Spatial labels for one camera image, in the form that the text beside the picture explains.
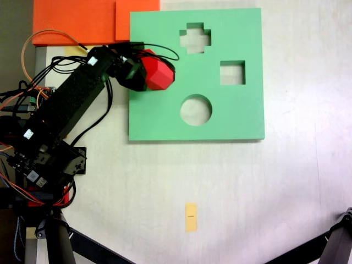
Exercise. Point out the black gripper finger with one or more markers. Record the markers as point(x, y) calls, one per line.
point(168, 63)
point(139, 81)

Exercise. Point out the red octagonal pillar block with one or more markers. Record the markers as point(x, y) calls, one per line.
point(158, 74)

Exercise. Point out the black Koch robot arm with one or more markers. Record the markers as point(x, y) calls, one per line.
point(74, 90)

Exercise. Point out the large orange flat block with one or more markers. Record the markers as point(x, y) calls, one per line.
point(71, 22)

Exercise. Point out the green shape sorter board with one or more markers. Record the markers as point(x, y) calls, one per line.
point(154, 121)

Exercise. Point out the yellow tape strip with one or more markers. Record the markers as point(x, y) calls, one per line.
point(72, 50)

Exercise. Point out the small circuit board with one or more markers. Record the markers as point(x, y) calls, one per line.
point(45, 94)

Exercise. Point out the black electronics board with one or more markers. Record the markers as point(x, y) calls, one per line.
point(30, 170)

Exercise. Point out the yellow tape label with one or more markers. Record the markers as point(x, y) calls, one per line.
point(191, 217)

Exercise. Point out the thick black tripod leg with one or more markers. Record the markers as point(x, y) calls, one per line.
point(59, 242)
point(339, 242)

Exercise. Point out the red printed base mount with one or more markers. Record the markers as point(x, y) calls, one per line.
point(66, 192)

